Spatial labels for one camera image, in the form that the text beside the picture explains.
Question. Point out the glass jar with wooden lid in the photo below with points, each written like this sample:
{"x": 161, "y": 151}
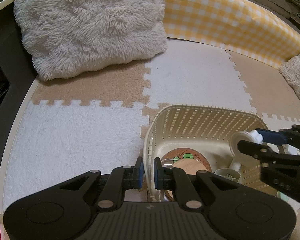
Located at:
{"x": 190, "y": 166}

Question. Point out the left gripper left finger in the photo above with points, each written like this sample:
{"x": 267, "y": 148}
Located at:
{"x": 116, "y": 183}

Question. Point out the fluffy white cushion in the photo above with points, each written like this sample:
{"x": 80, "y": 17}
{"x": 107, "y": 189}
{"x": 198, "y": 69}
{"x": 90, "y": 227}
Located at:
{"x": 68, "y": 37}

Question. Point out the yellow checkered bumper cushion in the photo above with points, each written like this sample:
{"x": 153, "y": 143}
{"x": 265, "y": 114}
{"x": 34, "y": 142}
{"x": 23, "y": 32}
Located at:
{"x": 236, "y": 25}

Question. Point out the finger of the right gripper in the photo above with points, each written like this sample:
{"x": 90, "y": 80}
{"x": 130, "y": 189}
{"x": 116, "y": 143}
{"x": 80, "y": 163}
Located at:
{"x": 283, "y": 136}

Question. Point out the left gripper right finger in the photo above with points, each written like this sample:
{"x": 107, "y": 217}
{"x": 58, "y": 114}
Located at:
{"x": 179, "y": 183}

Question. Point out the cork coaster with green frog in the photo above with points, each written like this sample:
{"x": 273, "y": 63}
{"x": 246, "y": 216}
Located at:
{"x": 184, "y": 153}

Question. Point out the cream slatted plastic basket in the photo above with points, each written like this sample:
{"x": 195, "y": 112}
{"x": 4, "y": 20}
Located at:
{"x": 206, "y": 130}

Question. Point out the grey white plastic holder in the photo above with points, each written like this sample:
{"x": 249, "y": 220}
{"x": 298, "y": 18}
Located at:
{"x": 229, "y": 174}

